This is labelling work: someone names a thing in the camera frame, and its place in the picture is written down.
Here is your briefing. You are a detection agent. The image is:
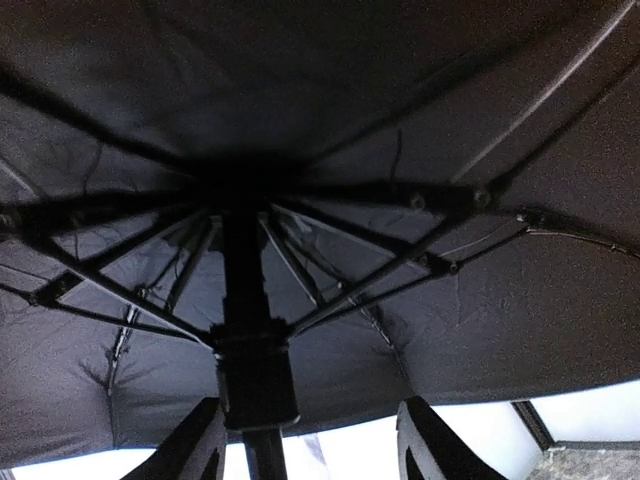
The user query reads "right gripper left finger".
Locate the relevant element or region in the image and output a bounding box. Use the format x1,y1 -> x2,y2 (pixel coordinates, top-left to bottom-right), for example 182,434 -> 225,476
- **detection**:
123,397 -> 226,480

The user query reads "right black corner post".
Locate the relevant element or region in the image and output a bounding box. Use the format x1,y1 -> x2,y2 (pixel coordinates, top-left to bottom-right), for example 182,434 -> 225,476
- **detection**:
511,400 -> 555,451

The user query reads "lavender folding umbrella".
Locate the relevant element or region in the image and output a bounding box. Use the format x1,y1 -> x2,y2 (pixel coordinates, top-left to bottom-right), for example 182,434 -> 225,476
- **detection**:
1,1 -> 639,479

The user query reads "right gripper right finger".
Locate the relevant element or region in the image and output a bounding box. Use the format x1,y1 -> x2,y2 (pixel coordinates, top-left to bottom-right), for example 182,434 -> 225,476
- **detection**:
396,397 -> 504,480

